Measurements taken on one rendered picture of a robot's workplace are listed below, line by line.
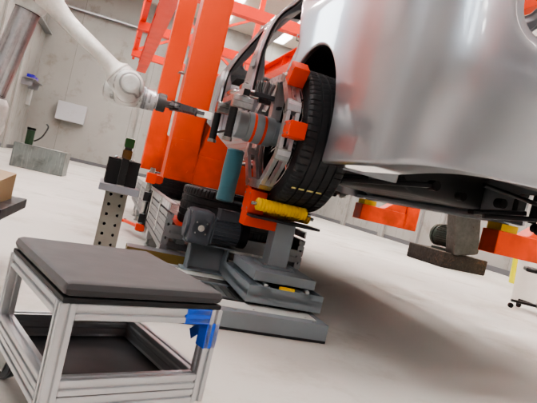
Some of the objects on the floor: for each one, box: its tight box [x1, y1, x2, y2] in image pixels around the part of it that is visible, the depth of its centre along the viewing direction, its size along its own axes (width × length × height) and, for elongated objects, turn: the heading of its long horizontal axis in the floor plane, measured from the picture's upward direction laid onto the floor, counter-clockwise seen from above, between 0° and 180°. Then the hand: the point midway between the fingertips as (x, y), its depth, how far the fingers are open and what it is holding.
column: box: [93, 190, 128, 248], centre depth 246 cm, size 10×10×42 cm
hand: (204, 113), depth 220 cm, fingers closed
